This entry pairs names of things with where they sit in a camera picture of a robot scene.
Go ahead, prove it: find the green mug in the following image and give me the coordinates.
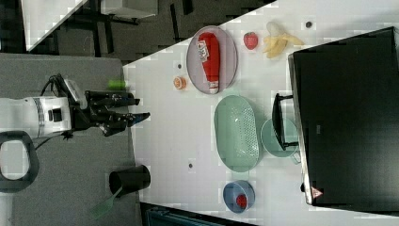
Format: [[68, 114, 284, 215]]
[[261, 119, 301, 165]]

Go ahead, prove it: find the green spatula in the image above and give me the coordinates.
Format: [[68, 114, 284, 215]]
[[90, 187, 122, 219]]

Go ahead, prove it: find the blue bowl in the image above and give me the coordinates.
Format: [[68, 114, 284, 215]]
[[223, 180, 255, 214]]

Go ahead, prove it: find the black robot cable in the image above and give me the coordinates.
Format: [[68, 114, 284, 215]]
[[40, 73, 69, 97]]

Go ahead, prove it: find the orange slice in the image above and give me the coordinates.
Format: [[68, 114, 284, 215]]
[[173, 76, 186, 89]]

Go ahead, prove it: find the black toaster oven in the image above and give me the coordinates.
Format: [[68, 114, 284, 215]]
[[288, 27, 399, 216]]

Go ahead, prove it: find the red strawberry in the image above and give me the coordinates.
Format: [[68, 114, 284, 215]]
[[244, 32, 258, 50]]

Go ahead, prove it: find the grey round plate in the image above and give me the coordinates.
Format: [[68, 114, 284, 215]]
[[186, 25, 237, 94]]

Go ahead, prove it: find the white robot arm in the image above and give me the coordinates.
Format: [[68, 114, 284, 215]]
[[1, 90, 151, 139]]

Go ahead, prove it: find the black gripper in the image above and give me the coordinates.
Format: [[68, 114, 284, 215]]
[[72, 90, 151, 137]]

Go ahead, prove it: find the red ketchup bottle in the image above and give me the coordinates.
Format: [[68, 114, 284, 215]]
[[197, 32, 220, 94]]

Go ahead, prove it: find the black cup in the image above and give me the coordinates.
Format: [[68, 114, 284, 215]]
[[108, 165, 151, 198]]

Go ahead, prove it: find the peeled banana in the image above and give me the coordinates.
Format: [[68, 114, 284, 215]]
[[263, 22, 304, 58]]

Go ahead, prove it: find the green oval strainer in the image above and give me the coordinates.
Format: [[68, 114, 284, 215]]
[[214, 95, 260, 172]]

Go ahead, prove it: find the green cylinder object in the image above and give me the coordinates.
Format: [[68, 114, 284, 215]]
[[107, 80, 126, 89]]

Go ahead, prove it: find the small red fruit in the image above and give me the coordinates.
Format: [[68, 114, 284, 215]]
[[236, 194, 247, 209]]

